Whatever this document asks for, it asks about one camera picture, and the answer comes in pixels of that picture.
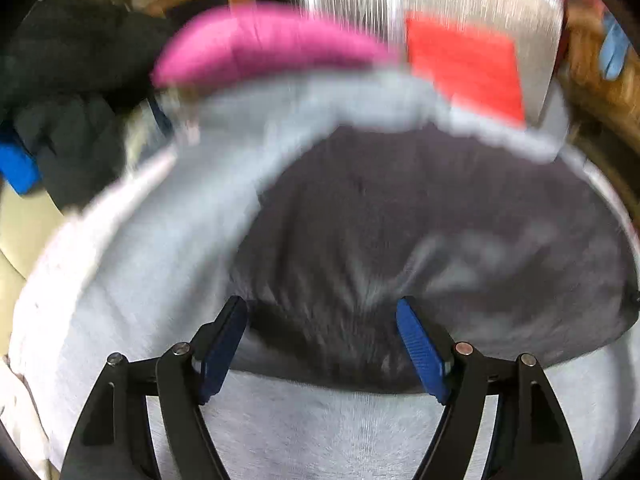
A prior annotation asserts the light blue cloth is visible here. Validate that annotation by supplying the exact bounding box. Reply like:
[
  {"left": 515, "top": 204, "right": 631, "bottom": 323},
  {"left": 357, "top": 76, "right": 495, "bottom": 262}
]
[{"left": 597, "top": 10, "right": 632, "bottom": 81}]

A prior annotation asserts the dark puffer jacket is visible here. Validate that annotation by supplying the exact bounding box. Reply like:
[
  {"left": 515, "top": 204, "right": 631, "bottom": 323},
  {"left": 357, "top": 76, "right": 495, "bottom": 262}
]
[{"left": 227, "top": 125, "right": 640, "bottom": 396}]

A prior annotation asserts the white sheet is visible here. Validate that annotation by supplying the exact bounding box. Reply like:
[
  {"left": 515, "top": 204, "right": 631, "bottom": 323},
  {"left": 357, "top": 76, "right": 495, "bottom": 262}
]
[{"left": 0, "top": 355, "right": 53, "bottom": 480}]

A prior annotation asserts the pink pillow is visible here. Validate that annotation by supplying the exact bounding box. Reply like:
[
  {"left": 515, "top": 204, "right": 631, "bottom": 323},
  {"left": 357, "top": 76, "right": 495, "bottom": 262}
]
[{"left": 152, "top": 4, "right": 396, "bottom": 86}]

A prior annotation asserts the red cloth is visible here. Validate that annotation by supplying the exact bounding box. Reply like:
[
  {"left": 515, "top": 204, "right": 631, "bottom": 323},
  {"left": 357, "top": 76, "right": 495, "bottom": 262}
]
[{"left": 405, "top": 15, "right": 527, "bottom": 125}]

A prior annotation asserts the black clothing pile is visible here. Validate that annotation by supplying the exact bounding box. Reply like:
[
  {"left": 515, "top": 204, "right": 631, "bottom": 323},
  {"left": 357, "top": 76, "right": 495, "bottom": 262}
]
[{"left": 0, "top": 0, "right": 176, "bottom": 211}]

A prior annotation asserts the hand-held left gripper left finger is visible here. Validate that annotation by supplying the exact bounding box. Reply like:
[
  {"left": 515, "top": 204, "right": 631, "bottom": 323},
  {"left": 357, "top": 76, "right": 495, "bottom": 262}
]
[{"left": 60, "top": 296, "right": 249, "bottom": 480}]

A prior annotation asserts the light grey garment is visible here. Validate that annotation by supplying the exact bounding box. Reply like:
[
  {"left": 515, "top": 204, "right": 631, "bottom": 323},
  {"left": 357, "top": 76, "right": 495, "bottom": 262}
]
[{"left": 10, "top": 67, "right": 640, "bottom": 480}]

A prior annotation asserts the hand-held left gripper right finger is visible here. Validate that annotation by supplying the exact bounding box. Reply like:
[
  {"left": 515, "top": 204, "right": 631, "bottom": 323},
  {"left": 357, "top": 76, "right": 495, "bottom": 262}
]
[{"left": 395, "top": 297, "right": 583, "bottom": 480}]

